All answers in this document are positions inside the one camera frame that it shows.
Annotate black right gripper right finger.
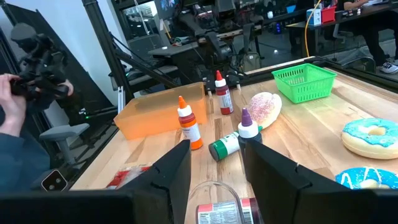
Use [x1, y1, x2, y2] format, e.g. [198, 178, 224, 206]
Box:
[244, 139, 377, 224]

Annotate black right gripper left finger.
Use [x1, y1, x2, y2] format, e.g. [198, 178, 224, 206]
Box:
[119, 139, 192, 224]

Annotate red food colouring bottle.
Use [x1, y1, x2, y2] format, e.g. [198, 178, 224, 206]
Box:
[214, 70, 234, 116]

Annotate orange food colouring bottle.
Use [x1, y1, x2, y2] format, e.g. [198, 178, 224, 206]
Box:
[177, 95, 205, 151]

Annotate purple food colouring bottle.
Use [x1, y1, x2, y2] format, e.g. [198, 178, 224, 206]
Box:
[237, 107, 264, 156]

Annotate red snack packet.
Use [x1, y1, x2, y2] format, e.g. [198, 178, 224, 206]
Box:
[105, 164, 154, 190]

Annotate green food colouring bottle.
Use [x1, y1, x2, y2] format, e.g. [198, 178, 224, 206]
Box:
[208, 125, 264, 162]

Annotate blue doughnut white drizzle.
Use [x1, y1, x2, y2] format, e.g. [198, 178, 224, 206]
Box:
[334, 166, 398, 190]

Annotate blue doughnut white sprinkles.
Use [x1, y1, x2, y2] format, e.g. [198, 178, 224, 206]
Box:
[340, 117, 398, 161]

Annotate grey backpack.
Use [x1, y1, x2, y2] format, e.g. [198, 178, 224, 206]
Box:
[241, 51, 262, 73]

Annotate clear plastic bin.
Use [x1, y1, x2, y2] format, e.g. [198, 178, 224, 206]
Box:
[185, 180, 248, 224]

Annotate orange cutting mat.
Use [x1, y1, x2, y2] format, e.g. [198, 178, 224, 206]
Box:
[113, 82, 208, 141]

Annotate green plastic basket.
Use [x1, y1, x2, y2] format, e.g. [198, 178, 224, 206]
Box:
[271, 63, 338, 105]

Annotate black desk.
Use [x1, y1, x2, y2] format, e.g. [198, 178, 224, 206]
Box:
[285, 2, 398, 58]

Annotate white blue box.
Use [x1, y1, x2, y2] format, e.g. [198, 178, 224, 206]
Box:
[306, 7, 322, 27]

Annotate black smartphone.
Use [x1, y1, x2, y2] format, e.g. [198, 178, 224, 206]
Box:
[40, 169, 69, 192]

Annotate red storage bin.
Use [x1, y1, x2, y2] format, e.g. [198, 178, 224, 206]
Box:
[320, 5, 338, 24]

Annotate grey stool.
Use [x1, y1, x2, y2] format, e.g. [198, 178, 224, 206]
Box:
[39, 123, 91, 166]

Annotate person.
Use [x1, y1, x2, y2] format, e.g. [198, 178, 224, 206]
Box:
[340, 0, 398, 75]
[0, 73, 75, 193]

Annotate yellow cable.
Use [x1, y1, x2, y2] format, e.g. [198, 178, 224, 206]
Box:
[303, 0, 323, 58]

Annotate silver aluminium post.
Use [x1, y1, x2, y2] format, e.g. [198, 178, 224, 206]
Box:
[117, 86, 126, 114]

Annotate black handheld camera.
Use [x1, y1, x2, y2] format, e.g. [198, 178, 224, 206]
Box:
[9, 22, 72, 106]

